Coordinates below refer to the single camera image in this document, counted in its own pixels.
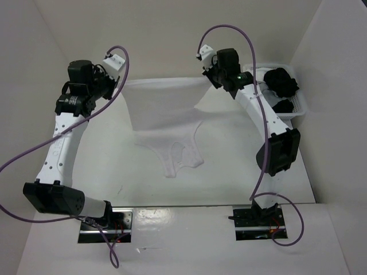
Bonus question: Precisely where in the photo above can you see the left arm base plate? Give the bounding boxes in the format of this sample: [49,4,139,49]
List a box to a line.
[77,207,134,243]

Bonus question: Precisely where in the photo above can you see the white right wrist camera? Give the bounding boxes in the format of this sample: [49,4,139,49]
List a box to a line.
[196,44,216,70]

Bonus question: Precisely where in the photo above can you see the white tank top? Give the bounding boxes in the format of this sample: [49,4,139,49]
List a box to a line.
[122,77,211,178]

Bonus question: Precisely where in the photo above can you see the white plastic laundry basket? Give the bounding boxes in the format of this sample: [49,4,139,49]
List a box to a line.
[256,63,307,120]

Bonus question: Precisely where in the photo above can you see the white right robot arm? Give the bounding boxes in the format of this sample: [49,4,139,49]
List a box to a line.
[197,45,300,225]

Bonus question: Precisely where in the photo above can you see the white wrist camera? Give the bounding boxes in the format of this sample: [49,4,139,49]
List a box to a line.
[102,54,126,81]
[196,44,216,70]

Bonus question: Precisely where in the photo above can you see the purple cable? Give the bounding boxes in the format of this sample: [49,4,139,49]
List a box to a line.
[196,24,304,247]
[0,45,130,269]

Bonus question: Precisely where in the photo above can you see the white garment in basket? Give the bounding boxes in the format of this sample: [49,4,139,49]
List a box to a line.
[247,67,272,84]

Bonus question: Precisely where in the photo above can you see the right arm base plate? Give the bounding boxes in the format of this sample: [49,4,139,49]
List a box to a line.
[228,205,288,241]

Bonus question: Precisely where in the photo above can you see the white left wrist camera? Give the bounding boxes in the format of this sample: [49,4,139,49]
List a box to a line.
[102,54,126,81]

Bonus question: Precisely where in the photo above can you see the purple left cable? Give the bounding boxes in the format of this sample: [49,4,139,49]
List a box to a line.
[0,45,130,269]

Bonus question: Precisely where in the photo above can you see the black garment in basket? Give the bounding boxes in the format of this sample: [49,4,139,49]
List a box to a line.
[264,68,299,113]

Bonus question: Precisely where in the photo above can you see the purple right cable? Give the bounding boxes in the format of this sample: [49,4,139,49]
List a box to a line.
[196,24,304,247]

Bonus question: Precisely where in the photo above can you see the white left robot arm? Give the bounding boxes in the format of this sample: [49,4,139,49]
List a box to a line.
[23,56,125,229]

